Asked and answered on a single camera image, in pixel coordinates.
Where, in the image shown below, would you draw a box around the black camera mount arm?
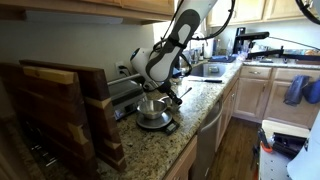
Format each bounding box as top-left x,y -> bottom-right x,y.
232,26 -> 320,62

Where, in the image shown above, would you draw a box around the stainless steel dishwasher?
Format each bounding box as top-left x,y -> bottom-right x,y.
191,97 -> 224,180

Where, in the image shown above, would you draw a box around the black power plug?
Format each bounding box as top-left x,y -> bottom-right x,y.
117,65 -> 132,78

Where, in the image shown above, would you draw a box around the blue dish cloth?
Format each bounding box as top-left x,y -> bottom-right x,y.
207,54 -> 237,64

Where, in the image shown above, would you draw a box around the black stereo camera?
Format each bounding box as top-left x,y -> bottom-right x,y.
239,31 -> 271,41

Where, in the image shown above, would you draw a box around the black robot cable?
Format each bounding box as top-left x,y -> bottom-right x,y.
151,0 -> 320,54

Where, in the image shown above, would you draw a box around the black kitchen scale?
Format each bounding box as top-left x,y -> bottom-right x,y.
135,111 -> 181,136

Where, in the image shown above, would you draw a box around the wooden lower cabinet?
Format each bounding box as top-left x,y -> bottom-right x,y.
214,77 -> 240,153
162,134 -> 199,180
232,64 -> 320,130

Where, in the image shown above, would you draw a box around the black handled kitchen knife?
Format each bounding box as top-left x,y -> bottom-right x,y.
187,77 -> 224,84

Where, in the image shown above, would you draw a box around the wooden cabinet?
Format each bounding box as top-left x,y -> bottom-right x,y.
0,0 -> 176,25
162,134 -> 199,180
206,0 -> 320,27
214,77 -> 240,153
232,64 -> 320,130

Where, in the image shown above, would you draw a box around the steel kitchen sink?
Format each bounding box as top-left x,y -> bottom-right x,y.
188,62 -> 231,80

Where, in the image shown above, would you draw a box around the wooden upper cabinet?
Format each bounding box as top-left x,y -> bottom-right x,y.
0,0 -> 176,25
206,0 -> 320,27

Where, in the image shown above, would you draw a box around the white robot cart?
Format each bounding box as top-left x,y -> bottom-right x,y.
257,119 -> 311,180

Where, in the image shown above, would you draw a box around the orange handled tool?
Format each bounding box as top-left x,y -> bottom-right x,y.
256,127 -> 274,155

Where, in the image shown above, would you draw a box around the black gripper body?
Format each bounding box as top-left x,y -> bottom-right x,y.
156,80 -> 177,98

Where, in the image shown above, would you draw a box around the stainless steel panini grill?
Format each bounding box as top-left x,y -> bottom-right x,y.
106,74 -> 148,122

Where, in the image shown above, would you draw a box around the blue hanging towel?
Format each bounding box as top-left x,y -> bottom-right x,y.
283,74 -> 311,107
302,77 -> 320,105

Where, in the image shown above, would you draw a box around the black tool case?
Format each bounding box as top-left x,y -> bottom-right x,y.
271,132 -> 308,158

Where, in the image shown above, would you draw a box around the dark wooden cutting board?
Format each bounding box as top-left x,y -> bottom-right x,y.
18,59 -> 128,173
0,62 -> 101,180

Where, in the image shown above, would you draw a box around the white wall outlet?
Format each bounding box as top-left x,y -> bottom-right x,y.
114,60 -> 126,76

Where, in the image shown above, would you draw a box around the white paper towel roll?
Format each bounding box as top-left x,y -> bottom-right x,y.
203,36 -> 215,60

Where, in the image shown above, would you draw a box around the small steel bowl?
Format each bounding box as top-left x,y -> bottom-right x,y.
136,98 -> 169,121

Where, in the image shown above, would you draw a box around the metal spoon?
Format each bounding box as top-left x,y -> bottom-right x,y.
178,86 -> 194,101

